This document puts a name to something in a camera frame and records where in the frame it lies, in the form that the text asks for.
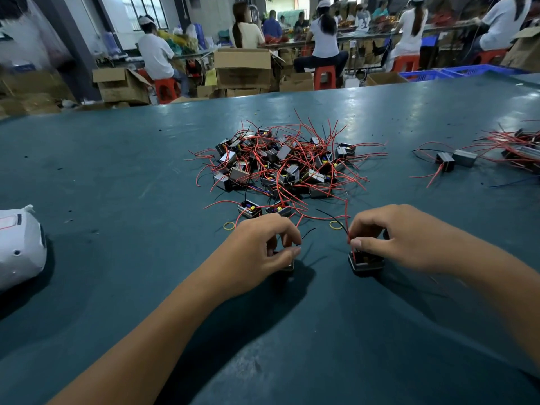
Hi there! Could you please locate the shallow cardboard box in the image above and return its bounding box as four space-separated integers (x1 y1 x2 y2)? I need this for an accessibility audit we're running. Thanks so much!
364 72 408 86

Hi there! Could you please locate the person's right forearm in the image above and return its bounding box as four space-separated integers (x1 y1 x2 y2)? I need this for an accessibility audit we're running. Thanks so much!
451 236 540 363

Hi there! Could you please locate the open cardboard box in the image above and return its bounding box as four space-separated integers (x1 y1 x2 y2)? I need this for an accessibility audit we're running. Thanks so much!
93 67 153 104

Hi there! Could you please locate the red plastic stool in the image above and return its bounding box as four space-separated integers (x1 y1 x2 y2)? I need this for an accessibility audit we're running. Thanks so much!
390 55 420 73
475 49 507 65
154 77 178 104
314 65 338 90

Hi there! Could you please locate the low cardboard box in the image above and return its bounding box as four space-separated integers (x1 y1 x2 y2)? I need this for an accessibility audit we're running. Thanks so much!
280 71 316 93

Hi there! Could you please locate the person's left hand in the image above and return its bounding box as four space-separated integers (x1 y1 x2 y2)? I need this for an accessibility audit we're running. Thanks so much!
198 215 303 299

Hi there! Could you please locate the person's left forearm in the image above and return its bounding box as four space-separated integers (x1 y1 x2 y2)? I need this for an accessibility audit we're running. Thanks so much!
51 278 229 405

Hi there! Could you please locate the tilted cardboard box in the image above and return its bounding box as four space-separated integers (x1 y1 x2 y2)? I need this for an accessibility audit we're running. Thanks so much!
500 28 540 73

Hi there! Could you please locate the person's right hand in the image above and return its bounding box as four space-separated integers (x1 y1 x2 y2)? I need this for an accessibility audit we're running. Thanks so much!
348 205 474 275

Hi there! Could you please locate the white plastic shell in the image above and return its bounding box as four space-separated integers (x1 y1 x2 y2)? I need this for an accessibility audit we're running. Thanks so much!
0 205 48 292

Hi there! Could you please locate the large closed cardboard box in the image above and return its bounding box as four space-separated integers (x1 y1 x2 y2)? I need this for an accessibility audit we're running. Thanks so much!
213 48 273 89

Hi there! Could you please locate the central pile of wired modules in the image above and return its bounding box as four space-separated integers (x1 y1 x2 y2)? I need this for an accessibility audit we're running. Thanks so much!
192 118 389 228

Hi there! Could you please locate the blue plastic crate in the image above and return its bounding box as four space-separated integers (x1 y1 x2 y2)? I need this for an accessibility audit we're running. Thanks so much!
399 70 452 83
439 64 524 78

